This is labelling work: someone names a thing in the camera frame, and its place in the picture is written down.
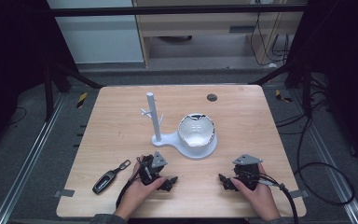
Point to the person's right hand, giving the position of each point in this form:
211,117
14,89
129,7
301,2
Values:
262,200

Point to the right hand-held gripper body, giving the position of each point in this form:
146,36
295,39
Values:
247,169

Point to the black metal frame stand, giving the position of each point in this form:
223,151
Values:
48,93
306,93

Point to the wooden shelf unit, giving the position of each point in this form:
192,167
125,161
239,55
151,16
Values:
199,23

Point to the grey tape strip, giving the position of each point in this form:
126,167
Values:
299,194
64,193

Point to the black car key fob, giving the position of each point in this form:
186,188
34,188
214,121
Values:
104,183

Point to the metal floor rail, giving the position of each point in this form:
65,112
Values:
329,161
28,165

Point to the yellow black hazard tape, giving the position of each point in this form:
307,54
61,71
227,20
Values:
81,100
282,96

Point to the person's left hand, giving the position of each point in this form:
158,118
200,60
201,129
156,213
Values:
136,194

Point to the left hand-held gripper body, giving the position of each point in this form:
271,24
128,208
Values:
150,169

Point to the white key holder stand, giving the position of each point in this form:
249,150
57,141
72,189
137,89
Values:
154,118

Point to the dark curtain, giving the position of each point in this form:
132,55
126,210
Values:
348,62
12,62

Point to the white cabinet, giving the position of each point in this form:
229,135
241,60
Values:
99,37

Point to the black horizontal frame bar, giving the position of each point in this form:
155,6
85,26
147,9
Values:
167,11

